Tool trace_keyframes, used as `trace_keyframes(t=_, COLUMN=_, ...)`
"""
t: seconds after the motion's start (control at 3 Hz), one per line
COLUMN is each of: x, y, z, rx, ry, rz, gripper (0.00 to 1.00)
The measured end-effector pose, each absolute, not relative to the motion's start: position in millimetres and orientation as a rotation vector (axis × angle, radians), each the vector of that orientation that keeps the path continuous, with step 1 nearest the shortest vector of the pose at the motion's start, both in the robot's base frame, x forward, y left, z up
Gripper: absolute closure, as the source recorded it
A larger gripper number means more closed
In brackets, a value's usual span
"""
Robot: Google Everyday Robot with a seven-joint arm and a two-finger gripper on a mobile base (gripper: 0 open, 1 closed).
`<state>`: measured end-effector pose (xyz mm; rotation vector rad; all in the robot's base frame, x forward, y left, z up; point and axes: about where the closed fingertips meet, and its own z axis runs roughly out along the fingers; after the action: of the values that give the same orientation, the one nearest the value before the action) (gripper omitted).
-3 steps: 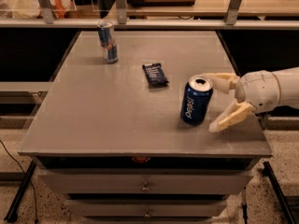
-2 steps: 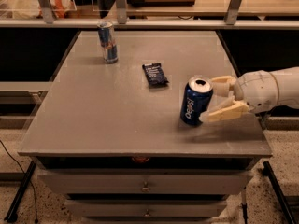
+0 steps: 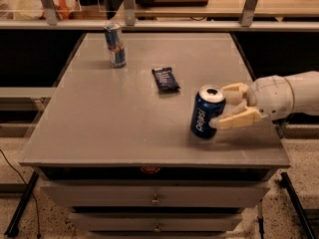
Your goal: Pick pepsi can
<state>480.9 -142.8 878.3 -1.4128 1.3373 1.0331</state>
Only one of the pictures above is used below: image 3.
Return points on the red bull can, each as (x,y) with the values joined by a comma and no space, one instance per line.
(115,45)

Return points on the upper drawer knob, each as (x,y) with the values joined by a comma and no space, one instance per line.
(155,201)

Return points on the left metal bracket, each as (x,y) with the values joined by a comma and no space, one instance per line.
(51,15)

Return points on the black snack bar wrapper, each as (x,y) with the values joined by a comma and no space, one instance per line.
(165,79)

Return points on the left black floor rail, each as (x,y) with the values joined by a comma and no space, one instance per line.
(26,190)

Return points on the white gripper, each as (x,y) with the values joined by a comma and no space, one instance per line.
(271,96)

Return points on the drawer knob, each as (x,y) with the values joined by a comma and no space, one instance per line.
(157,228)
(155,201)

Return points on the blue pepsi can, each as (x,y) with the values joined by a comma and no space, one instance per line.
(209,104)

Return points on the right metal bracket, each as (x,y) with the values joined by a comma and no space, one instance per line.
(247,14)

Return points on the black floor rail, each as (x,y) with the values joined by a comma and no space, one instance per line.
(309,218)
(26,190)

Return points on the metal bracket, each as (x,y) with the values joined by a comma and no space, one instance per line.
(130,15)
(51,15)
(247,14)

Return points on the right black floor rail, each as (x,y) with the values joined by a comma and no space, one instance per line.
(309,218)

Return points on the lower drawer knob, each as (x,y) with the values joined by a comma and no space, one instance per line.
(157,228)

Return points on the middle metal bracket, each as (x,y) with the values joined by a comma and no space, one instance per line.
(130,15)

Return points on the grey drawer cabinet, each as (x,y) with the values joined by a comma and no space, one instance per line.
(109,140)

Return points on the orange white plastic bag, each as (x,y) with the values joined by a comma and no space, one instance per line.
(26,10)

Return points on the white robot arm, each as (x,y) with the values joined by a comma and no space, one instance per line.
(305,87)

